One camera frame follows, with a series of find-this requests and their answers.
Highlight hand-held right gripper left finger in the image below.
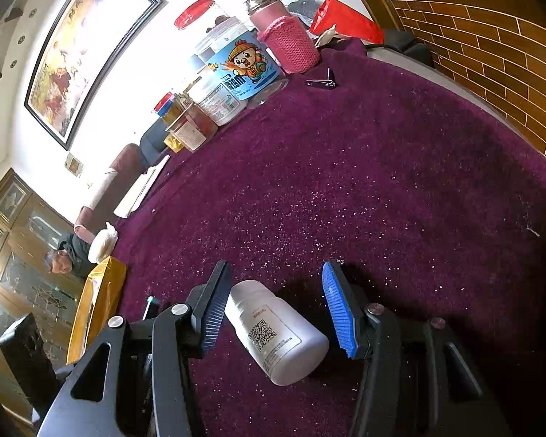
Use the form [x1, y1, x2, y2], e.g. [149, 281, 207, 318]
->
[36, 259, 234, 437]

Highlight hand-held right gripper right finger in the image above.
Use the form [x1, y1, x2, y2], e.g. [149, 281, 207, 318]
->
[322, 260, 513, 437]

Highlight white pill bottle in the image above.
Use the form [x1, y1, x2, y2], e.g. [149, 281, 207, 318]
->
[224, 280, 331, 387]

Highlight yellow wooden box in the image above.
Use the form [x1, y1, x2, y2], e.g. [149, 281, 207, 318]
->
[67, 256, 129, 366]

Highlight white plastic bag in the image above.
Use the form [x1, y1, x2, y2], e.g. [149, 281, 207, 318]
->
[90, 221, 119, 263]

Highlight wooden glass door wardrobe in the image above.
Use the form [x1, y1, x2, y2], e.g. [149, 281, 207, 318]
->
[0, 168, 90, 437]

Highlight white paper sheets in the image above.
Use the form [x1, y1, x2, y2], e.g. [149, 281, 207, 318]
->
[113, 155, 171, 219]

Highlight brown armchair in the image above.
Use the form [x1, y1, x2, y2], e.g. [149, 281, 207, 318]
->
[74, 143, 143, 243]

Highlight purple tablecloth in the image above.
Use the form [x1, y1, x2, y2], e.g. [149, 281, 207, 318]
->
[113, 36, 546, 437]

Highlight black sofa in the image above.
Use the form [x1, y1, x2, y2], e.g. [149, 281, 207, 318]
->
[139, 118, 174, 165]

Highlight clear container of red contents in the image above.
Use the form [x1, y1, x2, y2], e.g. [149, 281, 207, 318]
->
[166, 102, 219, 153]

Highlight small red lid jar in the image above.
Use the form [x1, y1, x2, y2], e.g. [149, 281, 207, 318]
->
[153, 92, 188, 129]

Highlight white label plastic jar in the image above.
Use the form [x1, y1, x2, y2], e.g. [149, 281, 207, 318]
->
[186, 73, 252, 127]

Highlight metal nail clipper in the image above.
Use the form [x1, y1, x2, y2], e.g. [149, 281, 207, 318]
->
[306, 68, 338, 92]

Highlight blue cartoon label jar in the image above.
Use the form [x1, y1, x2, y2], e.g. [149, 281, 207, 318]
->
[195, 17, 291, 102]

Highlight framed landscape painting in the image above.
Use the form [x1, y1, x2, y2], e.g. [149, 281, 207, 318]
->
[24, 0, 169, 151]

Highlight dark cloth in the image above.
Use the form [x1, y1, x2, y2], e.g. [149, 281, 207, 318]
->
[368, 28, 434, 67]

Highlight white paper scrap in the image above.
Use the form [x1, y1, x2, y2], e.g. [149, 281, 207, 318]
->
[315, 26, 343, 49]

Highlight pink knitted sleeve thermos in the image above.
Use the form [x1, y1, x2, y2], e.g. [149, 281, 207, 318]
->
[244, 0, 322, 75]

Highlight clear jar with red lid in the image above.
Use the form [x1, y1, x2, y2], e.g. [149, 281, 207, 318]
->
[174, 0, 232, 62]

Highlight red bag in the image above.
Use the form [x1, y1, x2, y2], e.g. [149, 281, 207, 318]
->
[309, 0, 385, 46]

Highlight brick pattern wooden cabinet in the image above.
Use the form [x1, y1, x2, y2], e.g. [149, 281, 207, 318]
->
[337, 0, 546, 174]

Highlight small framed wall picture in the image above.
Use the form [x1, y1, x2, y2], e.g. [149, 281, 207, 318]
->
[64, 152, 84, 176]

